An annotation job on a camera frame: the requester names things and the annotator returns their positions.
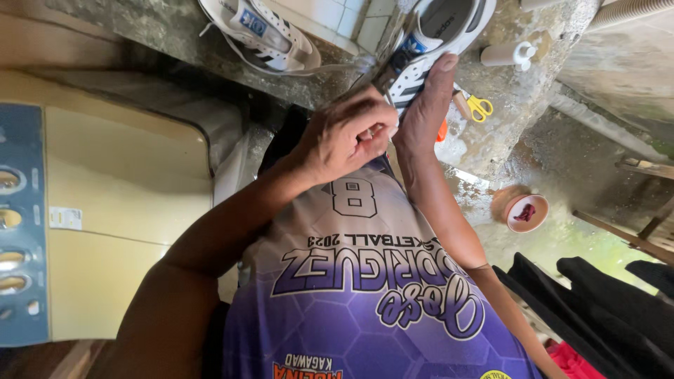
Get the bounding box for person's left hand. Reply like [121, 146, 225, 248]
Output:
[295, 87, 399, 185]

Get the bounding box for yellow handled scissors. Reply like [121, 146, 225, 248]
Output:
[453, 89, 495, 124]

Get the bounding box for white shoelace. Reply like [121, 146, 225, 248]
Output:
[320, 55, 393, 109]

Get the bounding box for grey pipe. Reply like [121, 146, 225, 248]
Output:
[548, 92, 670, 165]

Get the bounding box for white plastic bottle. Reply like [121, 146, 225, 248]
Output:
[480, 41, 537, 72]

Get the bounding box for black clothes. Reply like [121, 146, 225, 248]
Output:
[494, 252, 674, 379]

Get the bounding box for concrete sink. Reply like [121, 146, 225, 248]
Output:
[45, 0, 603, 182]

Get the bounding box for beige corrugated hose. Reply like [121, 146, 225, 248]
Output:
[586, 0, 674, 33]

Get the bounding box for beige washing machine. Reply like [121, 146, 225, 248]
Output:
[0, 68, 214, 349]

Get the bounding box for pink plastic bowl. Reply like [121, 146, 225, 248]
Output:
[504, 194, 550, 234]

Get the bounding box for white sneaker with black stripes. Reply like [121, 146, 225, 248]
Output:
[198, 0, 322, 75]
[378, 0, 497, 118]

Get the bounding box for person's right hand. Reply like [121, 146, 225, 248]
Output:
[392, 53, 460, 160]

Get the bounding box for wooden frame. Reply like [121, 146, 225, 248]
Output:
[572, 155, 674, 265]

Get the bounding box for red cloth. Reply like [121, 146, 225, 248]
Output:
[545, 339, 607, 379]

